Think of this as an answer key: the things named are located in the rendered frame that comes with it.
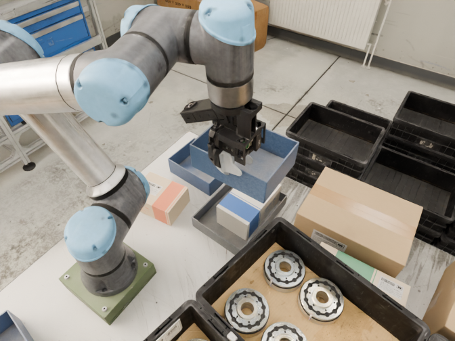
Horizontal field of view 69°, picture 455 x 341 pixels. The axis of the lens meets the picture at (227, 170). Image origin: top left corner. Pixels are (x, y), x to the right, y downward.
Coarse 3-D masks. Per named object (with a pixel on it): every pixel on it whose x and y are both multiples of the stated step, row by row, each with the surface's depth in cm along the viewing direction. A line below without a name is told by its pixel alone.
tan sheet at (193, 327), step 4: (192, 324) 77; (188, 328) 77; (192, 328) 77; (196, 328) 77; (184, 332) 76; (188, 332) 76; (192, 332) 76; (196, 332) 76; (200, 332) 76; (180, 336) 75; (184, 336) 75; (188, 336) 75; (192, 336) 75; (196, 336) 75; (200, 336) 75; (204, 336) 75; (176, 340) 75; (180, 340) 75; (184, 340) 75; (208, 340) 75
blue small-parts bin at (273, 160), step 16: (208, 128) 78; (192, 144) 75; (272, 144) 80; (288, 144) 77; (192, 160) 77; (208, 160) 74; (256, 160) 80; (272, 160) 80; (288, 160) 74; (224, 176) 74; (240, 176) 70; (256, 176) 68; (272, 176) 68; (256, 192) 71; (272, 192) 74
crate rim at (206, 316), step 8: (184, 304) 70; (192, 304) 70; (176, 312) 69; (184, 312) 70; (200, 312) 69; (168, 320) 68; (208, 320) 70; (160, 328) 67; (216, 328) 68; (152, 336) 66; (224, 336) 66
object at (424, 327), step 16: (272, 224) 84; (288, 224) 84; (256, 240) 82; (304, 240) 81; (240, 256) 78; (224, 272) 75; (352, 272) 76; (208, 288) 73; (368, 288) 73; (208, 304) 70; (400, 304) 70; (224, 320) 68; (416, 320) 68; (240, 336) 66
